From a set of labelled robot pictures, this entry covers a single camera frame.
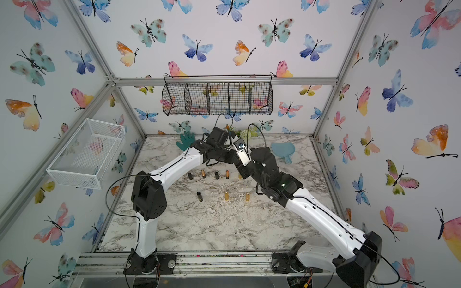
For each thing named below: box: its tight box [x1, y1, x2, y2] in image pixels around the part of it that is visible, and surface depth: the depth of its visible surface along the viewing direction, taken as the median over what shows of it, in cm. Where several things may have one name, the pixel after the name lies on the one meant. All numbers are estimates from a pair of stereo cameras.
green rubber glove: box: [175, 130, 196, 152], surface depth 121 cm
